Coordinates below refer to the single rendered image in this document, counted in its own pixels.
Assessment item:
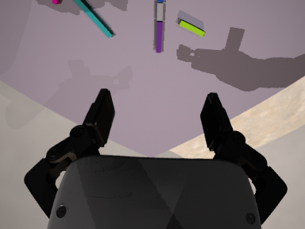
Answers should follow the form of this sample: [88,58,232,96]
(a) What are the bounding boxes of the grey rod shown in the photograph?
[157,2,163,21]

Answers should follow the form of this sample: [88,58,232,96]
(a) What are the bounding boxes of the lime green rod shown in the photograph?
[179,19,205,37]

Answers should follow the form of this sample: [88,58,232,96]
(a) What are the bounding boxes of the purple rod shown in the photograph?
[156,21,163,53]

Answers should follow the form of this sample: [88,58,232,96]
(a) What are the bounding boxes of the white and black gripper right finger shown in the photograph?
[200,92,288,225]

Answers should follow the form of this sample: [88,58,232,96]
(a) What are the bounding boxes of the turquoise rod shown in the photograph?
[73,0,113,38]

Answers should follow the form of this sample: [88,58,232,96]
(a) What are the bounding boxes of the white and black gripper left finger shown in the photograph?
[24,88,115,218]

